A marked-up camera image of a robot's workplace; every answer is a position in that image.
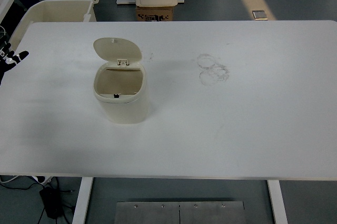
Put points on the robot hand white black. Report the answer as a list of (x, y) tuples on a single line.
[(10, 60)]

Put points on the small cream trash bin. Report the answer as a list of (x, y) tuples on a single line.
[(123, 110)]

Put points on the white side table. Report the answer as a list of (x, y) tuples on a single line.
[(5, 5)]

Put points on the large cream plastic crate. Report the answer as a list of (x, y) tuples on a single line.
[(52, 10)]

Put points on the white power strip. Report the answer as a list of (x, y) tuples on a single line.
[(43, 179)]

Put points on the silver metal foot bar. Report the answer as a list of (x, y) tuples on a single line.
[(125, 1)]

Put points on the black power adapter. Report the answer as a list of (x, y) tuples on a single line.
[(51, 203)]

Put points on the brown cardboard box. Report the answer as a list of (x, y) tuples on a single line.
[(154, 13)]

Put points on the white table leg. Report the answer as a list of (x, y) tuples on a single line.
[(277, 203), (83, 200)]

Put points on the grey metal plate with screws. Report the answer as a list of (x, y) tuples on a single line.
[(158, 214)]

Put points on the metal floor plate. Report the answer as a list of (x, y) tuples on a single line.
[(259, 14)]

